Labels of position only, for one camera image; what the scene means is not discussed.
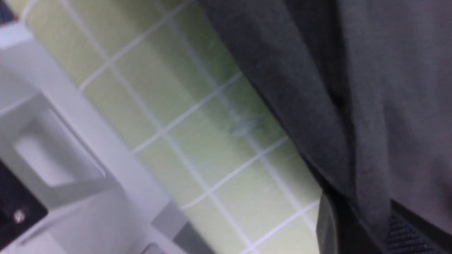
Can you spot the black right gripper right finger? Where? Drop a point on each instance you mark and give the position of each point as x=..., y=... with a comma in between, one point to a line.
x=411, y=234

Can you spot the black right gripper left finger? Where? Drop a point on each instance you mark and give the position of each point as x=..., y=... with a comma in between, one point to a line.
x=338, y=230

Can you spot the gray long-sleeved shirt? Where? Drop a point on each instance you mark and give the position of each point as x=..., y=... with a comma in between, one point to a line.
x=363, y=90

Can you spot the light green checkered tablecloth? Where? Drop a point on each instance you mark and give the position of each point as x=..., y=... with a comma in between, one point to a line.
x=158, y=74

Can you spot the white table frame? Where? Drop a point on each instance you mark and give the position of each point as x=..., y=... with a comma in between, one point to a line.
x=68, y=184

